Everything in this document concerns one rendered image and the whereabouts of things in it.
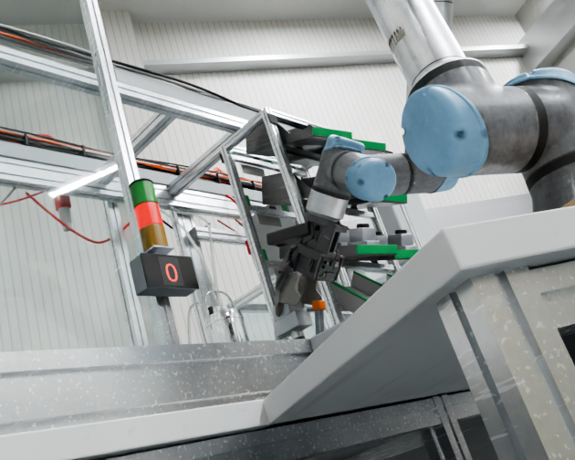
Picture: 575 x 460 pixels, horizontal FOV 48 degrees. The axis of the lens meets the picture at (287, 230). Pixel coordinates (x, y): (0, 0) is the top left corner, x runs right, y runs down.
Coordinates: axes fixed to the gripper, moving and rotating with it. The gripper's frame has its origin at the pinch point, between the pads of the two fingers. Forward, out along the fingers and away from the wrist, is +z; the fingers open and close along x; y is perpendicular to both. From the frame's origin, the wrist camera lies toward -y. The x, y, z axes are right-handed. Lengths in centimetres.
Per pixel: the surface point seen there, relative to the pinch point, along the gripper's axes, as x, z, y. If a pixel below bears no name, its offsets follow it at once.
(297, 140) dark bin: 20.9, -32.2, -30.6
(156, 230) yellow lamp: -19.9, -7.7, -20.9
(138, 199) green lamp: -21.5, -12.1, -27.4
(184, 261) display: -15.0, -3.3, -16.0
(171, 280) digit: -19.6, -0.3, -12.8
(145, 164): 61, -4, -150
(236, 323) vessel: 59, 34, -70
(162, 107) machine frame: 31, -29, -106
